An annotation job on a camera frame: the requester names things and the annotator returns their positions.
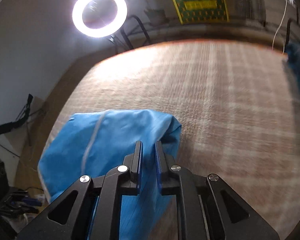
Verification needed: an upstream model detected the light blue work jacket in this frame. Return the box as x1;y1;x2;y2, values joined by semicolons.
38;109;181;239

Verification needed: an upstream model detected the plaid bed blanket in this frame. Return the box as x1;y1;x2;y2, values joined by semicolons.
47;40;300;239

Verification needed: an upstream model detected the yellow green patterned box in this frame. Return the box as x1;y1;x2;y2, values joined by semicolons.
172;0;229;25

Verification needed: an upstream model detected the black stand at wall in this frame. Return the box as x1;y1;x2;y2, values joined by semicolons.
0;93;44;147

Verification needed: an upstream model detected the ring light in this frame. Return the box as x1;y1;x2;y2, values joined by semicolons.
72;0;128;38

